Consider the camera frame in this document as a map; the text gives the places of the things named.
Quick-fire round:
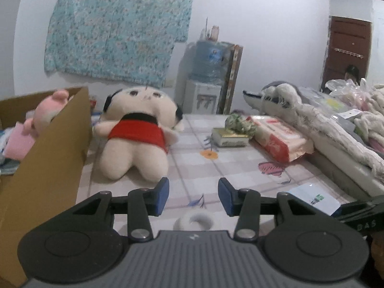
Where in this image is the clear bag of pink items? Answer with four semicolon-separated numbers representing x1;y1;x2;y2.
325;78;384;112

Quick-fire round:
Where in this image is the white water dispenser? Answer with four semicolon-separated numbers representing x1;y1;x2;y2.
183;79;222;115

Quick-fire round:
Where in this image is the cardboard box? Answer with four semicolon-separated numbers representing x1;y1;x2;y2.
0;87;93;287

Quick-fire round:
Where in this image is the white folded mattress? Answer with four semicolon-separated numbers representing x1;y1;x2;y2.
312;143;384;199

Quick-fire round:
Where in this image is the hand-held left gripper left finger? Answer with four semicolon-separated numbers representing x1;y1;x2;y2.
72;177;170;243

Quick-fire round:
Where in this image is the crumpled green floral cloth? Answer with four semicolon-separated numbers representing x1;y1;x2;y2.
225;113;259;136

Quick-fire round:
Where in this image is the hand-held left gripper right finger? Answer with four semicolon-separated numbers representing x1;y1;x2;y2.
218;178;315;242

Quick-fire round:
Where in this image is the red white tissue pack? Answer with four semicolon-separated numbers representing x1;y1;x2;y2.
249;115;314;163

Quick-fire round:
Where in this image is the white card packet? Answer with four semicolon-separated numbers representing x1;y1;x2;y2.
283;182;341;216

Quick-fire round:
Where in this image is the brown wooden door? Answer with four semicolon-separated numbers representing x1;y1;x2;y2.
322;16;373;92

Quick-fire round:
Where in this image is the white fabric ring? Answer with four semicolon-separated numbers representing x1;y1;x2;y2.
174;210;214;232

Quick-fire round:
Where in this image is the white hook rack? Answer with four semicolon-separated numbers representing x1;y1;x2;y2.
334;48;364;58

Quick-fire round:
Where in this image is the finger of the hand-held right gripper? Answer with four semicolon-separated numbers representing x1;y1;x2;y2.
331;194;384;220

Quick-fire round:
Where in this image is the white fluffy blanket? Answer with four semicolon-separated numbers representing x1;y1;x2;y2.
279;94;384;184

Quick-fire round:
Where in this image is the plush doll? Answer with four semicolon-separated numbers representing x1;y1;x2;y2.
93;85;185;182

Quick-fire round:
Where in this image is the grey shark plush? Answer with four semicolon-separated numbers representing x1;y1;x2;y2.
242;80;312;117

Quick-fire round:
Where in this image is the teal floral wall cloth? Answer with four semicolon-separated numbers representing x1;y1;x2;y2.
43;0;195;87

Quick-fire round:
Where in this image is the small gift box with bow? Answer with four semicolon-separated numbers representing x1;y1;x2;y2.
211;127;250;148

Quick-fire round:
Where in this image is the pink square cloth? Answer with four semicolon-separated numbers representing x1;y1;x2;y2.
3;121;38;161

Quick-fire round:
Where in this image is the blue checked cloth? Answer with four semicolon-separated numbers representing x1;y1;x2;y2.
0;158;21;176

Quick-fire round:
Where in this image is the clear packet with yellow label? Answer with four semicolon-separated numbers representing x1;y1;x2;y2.
300;85;360;126

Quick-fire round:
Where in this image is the wooden framed board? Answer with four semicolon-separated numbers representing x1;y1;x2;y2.
217;44;244;115

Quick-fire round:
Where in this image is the pink plush toy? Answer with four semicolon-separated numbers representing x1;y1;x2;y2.
22;88;75;138

